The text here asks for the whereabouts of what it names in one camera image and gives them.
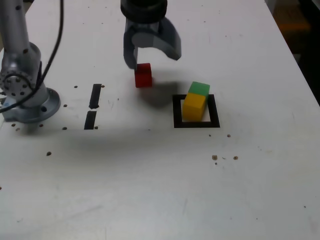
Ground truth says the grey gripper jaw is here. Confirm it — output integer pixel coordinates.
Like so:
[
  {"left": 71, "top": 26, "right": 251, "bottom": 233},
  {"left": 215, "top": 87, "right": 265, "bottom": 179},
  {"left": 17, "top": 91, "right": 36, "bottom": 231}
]
[
  {"left": 123, "top": 22, "right": 140, "bottom": 70},
  {"left": 131, "top": 18, "right": 183, "bottom": 62}
]

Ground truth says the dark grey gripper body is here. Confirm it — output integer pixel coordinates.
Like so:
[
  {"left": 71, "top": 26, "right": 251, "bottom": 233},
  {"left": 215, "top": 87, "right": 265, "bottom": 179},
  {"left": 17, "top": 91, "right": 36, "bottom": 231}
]
[{"left": 124, "top": 19, "right": 166, "bottom": 38}]

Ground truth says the red cube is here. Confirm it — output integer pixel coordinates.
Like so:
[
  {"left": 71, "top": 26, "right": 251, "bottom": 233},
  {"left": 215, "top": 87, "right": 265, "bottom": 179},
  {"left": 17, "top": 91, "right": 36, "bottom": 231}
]
[{"left": 134, "top": 62, "right": 153, "bottom": 89}]

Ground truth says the green cube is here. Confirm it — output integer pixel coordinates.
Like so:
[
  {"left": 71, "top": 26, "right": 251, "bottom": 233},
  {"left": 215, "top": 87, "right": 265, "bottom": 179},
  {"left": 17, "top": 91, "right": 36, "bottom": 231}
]
[{"left": 187, "top": 81, "right": 211, "bottom": 97}]

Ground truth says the yellow cube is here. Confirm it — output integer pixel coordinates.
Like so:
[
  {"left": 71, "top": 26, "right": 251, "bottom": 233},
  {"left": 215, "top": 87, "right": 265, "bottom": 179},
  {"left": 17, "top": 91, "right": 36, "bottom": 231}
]
[{"left": 182, "top": 92, "right": 208, "bottom": 121}]

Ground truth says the black tape square outline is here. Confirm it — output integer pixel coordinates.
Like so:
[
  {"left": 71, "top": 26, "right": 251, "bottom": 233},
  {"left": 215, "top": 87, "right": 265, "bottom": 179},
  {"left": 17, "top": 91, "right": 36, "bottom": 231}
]
[{"left": 172, "top": 94, "right": 221, "bottom": 129}]

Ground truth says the black tape strip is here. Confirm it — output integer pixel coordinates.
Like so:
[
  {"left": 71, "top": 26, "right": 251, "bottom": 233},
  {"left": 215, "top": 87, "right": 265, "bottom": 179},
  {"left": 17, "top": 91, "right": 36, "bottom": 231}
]
[{"left": 83, "top": 83, "right": 103, "bottom": 130}]

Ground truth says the black cable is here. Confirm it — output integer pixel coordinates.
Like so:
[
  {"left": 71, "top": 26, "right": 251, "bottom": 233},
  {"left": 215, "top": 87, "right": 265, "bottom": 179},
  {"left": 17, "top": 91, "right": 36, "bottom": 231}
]
[{"left": 0, "top": 0, "right": 65, "bottom": 114}]

